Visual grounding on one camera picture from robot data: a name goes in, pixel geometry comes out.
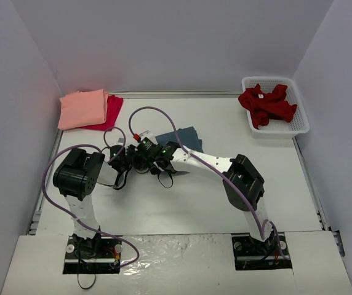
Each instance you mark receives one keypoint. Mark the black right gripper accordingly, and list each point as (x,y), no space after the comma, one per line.
(140,163)

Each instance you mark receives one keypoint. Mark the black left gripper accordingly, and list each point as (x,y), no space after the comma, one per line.
(119,164)

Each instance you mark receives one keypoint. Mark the teal blue t shirt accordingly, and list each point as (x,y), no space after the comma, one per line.
(188,136)

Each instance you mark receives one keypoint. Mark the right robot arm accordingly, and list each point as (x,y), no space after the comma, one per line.
(243,184)

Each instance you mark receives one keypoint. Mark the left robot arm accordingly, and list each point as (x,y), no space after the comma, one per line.
(76,178)

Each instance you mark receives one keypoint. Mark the folded magenta t shirt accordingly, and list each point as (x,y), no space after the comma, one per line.
(114,105)

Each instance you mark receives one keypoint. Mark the folded salmon pink t shirt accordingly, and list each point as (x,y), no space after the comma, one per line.
(81,109)

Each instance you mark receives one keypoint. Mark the crumpled dark red t shirt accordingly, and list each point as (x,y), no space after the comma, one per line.
(264,107)

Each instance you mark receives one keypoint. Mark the white perforated plastic basket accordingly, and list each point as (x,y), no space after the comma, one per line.
(278,129)

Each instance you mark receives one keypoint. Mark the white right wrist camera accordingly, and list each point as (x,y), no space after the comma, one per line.
(144,135)

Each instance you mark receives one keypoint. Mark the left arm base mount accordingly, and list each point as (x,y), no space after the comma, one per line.
(79,259)

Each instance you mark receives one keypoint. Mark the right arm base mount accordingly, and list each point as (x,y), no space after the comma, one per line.
(251,254)

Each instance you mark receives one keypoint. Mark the aluminium table edge rail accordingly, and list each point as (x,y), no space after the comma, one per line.
(312,189)

